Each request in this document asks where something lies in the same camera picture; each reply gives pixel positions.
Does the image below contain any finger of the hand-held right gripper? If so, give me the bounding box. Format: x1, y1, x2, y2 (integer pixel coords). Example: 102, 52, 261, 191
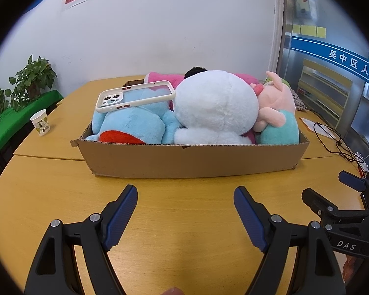
301, 188, 369, 222
339, 167, 369, 203

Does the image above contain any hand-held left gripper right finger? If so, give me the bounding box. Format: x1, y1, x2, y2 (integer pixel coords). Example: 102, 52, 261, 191
233, 186, 347, 295

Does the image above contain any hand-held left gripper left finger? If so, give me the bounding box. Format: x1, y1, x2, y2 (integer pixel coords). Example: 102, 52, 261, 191
24, 184, 139, 295

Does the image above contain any brown cardboard box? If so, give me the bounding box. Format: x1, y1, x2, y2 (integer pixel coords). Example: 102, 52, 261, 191
71, 80, 310, 179

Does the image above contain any light blue plush toy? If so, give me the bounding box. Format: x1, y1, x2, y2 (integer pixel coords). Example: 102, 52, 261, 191
92, 86, 185, 145

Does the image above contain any pink pig plush toy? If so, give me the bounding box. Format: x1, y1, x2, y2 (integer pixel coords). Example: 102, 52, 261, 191
253, 71, 300, 145

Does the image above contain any white phone case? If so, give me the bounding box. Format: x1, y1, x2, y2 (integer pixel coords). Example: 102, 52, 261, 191
95, 80, 176, 113

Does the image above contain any white panda plush toy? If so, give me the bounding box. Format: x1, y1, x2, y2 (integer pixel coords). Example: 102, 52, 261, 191
171, 67, 260, 145

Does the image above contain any person's right hand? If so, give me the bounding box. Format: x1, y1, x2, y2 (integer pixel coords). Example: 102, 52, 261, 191
342, 254, 360, 283

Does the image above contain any white power strip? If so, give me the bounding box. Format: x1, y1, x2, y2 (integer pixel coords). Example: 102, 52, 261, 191
355, 151, 369, 171

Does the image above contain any white paper sheet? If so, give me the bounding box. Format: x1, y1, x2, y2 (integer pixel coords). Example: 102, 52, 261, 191
299, 117, 341, 139

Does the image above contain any yellow framed rack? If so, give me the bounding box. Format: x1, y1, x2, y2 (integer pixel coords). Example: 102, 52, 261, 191
298, 58, 354, 130

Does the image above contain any printed paper cup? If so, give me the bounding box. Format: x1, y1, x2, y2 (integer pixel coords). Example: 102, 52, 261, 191
30, 109, 50, 137

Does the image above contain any green cloth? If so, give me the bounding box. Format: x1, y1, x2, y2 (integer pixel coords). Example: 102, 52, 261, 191
0, 90, 64, 157

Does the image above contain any large potted green plant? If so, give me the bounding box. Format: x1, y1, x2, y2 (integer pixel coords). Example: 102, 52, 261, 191
9, 54, 57, 111

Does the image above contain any cartoon sheep poster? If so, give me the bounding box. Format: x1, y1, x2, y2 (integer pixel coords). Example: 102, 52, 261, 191
293, 0, 318, 19

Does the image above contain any black cable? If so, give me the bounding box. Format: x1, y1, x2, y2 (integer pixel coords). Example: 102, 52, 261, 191
313, 122, 361, 162

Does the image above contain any blue wall banner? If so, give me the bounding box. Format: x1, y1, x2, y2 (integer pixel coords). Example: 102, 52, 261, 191
290, 35, 369, 91

